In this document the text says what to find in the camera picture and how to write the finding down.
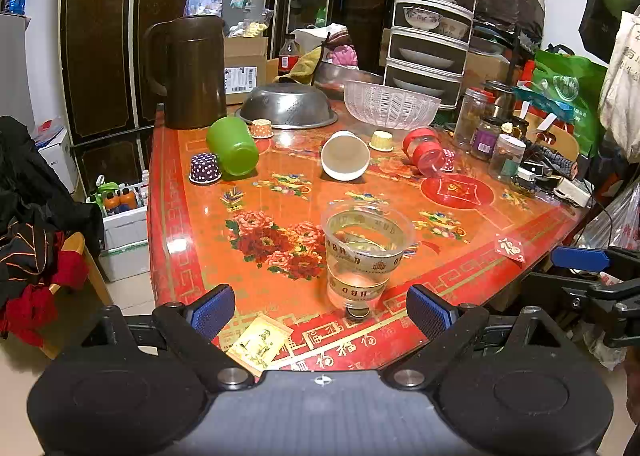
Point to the white paper cup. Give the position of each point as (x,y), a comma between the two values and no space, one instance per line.
(345,156)

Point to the wooden chair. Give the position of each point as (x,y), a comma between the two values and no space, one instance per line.
(80,248)

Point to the red polka-dot baking cup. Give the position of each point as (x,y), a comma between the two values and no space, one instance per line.
(448,160)

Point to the pile of dark clothes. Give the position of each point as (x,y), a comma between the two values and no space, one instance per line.
(35,216)

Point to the pink cloth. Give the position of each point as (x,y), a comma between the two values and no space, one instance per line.
(344,56)

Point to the picture card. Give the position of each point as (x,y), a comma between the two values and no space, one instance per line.
(260,342)

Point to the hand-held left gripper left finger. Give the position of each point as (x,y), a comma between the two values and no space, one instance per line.
(212,312)

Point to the white foam box with bottles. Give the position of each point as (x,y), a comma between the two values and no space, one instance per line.
(125,236)

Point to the red plastic cup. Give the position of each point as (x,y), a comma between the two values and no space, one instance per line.
(424,151)

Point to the dark wooden cabinet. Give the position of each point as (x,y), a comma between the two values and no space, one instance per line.
(107,36)

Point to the white cardboard box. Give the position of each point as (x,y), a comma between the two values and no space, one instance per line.
(57,158)

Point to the yellow cloth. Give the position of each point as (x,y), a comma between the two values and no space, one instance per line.
(306,67)

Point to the grey stacked dish rack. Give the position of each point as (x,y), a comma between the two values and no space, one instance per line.
(431,1)

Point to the clear plastic bowl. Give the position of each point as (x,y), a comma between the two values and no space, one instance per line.
(392,103)

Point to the clear plastic cup printed band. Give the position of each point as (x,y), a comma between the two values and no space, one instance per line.
(367,261)

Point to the orange patterned baking cup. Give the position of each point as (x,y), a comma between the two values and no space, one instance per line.
(261,129)

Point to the white power strip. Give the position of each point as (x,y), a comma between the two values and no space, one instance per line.
(572,192)

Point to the red floral tablecloth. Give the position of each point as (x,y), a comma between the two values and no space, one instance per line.
(285,196)

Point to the steel basin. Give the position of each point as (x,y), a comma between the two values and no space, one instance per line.
(287,106)
(345,73)

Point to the steel thermos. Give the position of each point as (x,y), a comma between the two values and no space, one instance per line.
(503,103)

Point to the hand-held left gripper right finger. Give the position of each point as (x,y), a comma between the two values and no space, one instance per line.
(430,314)

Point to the red square paper sticker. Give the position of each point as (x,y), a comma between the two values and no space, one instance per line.
(511,248)

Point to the yellow baking cup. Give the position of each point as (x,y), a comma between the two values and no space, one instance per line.
(381,141)

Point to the purple polka-dot baking cup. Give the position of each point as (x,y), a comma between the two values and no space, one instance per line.
(205,170)

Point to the patterned ceramic bowl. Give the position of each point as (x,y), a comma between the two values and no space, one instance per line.
(421,18)
(454,28)

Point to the cardboard box with label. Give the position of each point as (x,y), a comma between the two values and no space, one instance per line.
(245,71)

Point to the green plastic cup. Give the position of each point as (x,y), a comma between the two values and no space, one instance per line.
(233,146)

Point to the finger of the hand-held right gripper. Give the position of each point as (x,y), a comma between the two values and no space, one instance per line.
(617,306)
(580,257)

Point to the red round paper cutout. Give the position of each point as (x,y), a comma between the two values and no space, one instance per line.
(457,192)

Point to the white plastic bag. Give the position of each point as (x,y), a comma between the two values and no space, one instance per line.
(622,86)

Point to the white lid glass jar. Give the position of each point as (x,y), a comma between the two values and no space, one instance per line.
(506,158)

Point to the cola bottle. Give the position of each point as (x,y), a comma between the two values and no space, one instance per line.
(288,58)

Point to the white plate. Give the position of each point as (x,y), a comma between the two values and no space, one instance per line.
(425,56)
(417,87)

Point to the green shopping bag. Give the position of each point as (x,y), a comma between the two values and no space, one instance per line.
(570,86)

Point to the purple label glass jar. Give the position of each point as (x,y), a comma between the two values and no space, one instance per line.
(485,141)

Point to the beige paper bag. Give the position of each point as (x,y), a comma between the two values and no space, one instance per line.
(560,136)

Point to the brown plastic pitcher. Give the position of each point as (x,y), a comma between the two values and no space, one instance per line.
(195,76)

